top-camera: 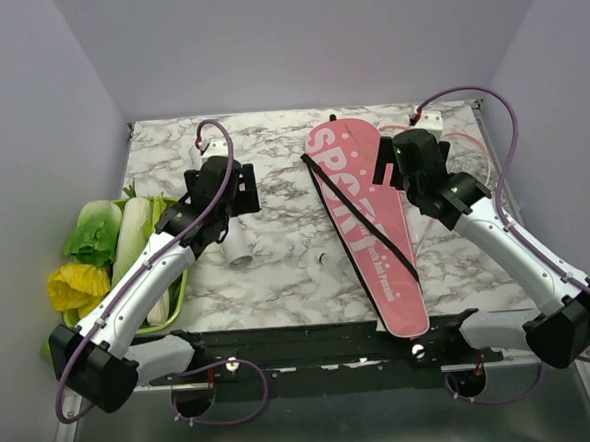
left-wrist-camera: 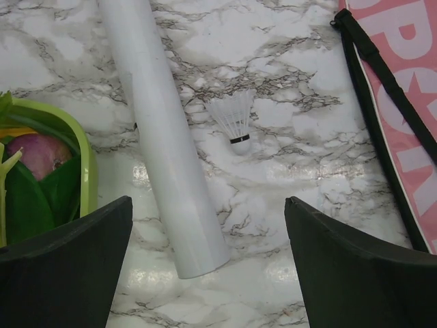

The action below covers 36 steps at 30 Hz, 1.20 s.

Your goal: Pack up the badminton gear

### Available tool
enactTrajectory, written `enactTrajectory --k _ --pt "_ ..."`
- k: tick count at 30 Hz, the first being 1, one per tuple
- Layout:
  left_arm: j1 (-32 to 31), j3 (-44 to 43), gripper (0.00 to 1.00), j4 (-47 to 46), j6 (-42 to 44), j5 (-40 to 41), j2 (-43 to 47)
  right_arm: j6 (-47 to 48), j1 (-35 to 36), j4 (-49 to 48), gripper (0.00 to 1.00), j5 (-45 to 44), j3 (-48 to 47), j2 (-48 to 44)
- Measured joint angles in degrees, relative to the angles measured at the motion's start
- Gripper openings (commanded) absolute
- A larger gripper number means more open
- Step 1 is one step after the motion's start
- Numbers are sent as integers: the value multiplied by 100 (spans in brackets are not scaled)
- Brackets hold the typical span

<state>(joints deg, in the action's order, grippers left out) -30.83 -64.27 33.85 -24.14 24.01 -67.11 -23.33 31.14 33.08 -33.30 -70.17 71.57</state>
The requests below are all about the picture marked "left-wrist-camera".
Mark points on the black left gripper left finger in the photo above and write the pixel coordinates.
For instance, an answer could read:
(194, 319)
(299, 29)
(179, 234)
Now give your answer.
(67, 277)

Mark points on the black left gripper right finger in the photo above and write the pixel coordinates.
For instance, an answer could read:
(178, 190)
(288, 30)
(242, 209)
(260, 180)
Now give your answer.
(349, 278)

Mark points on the white feather shuttlecock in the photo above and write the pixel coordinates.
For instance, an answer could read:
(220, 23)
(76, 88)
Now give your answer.
(232, 113)

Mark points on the pink racket bag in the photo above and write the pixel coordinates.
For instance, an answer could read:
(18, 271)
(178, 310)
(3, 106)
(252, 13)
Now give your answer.
(390, 49)

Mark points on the white shuttlecock tube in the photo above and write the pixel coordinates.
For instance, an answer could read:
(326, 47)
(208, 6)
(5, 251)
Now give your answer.
(172, 163)

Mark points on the dark green leaf vegetable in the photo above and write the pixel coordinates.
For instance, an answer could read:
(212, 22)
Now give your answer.
(35, 207)

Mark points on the green vegetable basket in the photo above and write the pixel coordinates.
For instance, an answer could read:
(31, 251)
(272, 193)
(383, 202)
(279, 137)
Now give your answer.
(28, 116)

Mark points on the red onion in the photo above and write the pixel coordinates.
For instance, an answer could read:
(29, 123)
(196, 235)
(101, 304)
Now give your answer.
(41, 154)

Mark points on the celery stalk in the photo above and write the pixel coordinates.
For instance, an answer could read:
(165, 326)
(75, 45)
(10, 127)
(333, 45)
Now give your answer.
(6, 105)

